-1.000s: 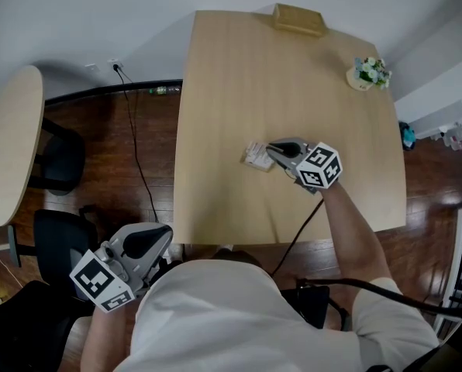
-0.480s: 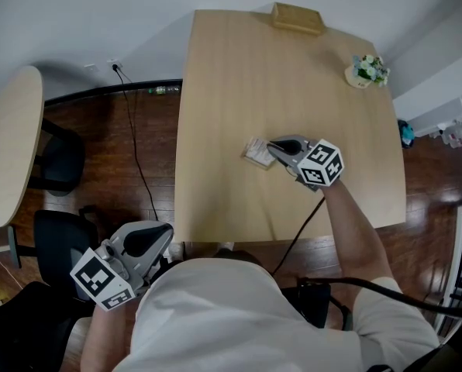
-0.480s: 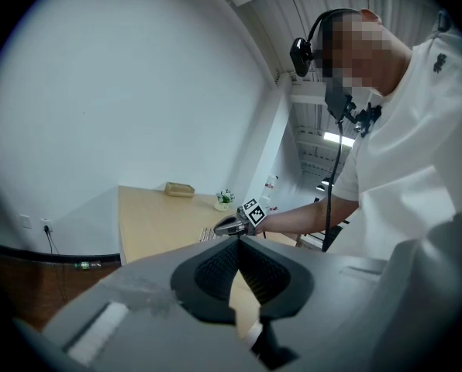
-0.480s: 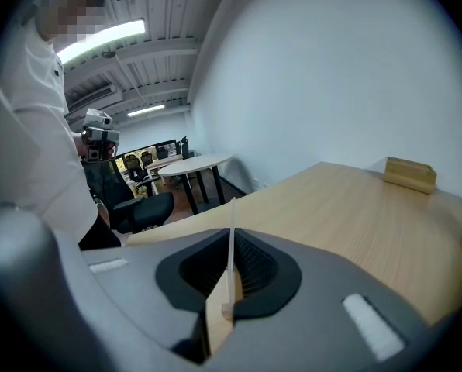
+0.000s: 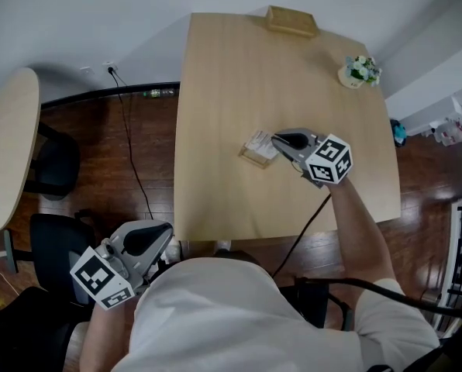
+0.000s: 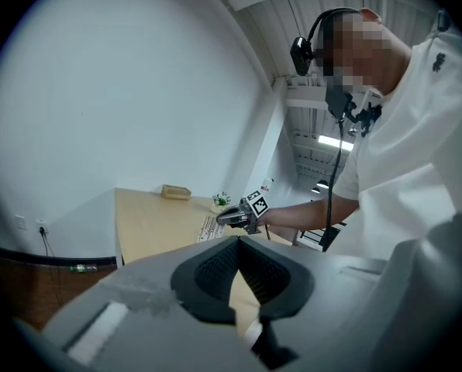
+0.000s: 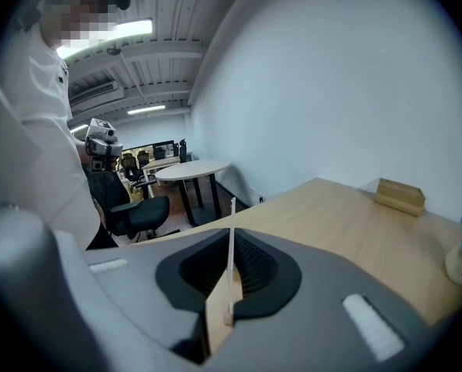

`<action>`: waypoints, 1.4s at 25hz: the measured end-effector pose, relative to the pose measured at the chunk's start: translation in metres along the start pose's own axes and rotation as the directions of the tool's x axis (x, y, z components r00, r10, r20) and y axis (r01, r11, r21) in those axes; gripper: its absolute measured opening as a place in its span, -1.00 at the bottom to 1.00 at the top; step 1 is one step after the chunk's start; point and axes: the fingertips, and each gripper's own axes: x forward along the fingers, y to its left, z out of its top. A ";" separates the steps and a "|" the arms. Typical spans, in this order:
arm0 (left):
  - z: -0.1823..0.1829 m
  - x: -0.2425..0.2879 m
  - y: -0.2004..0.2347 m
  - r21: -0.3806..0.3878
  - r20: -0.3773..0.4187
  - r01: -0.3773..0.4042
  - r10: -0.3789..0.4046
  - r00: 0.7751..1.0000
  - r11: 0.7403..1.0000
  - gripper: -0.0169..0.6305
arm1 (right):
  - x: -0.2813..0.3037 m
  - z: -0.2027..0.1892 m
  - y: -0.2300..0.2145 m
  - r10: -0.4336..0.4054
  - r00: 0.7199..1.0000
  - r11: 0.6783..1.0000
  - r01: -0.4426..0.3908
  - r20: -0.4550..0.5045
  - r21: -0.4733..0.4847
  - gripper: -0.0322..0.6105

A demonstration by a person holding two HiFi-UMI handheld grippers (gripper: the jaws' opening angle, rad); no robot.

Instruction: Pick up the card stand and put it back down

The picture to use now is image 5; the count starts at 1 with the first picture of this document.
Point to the round wooden side table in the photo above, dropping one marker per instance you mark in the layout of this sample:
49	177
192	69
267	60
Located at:
8	145

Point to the teal bag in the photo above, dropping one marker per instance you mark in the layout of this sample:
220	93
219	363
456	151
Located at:
398	132

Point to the person's white shirt torso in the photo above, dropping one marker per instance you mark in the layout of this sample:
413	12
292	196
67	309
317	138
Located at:
231	316

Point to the small potted flower bouquet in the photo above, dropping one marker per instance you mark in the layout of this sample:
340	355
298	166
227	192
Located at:
360	71

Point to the wooden tray box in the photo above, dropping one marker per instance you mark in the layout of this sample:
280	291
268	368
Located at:
292	21

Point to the clear plastic bottle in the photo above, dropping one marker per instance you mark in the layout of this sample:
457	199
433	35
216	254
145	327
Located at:
160	92

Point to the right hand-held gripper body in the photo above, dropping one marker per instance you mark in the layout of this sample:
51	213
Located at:
328	159

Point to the clear acrylic card stand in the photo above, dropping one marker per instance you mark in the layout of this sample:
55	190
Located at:
259	147

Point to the white plastic bag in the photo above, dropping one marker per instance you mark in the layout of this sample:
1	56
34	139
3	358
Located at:
452	130

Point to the white wall socket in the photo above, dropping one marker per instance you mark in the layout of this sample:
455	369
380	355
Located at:
109	67
86	71

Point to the black office chair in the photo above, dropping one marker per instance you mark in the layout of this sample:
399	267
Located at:
49	242

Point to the person's left forearm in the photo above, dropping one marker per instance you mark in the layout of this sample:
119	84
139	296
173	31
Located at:
99	339

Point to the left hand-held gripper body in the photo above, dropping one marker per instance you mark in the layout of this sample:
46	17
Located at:
99	277

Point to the person's right forearm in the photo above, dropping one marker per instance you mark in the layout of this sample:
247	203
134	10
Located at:
357	231

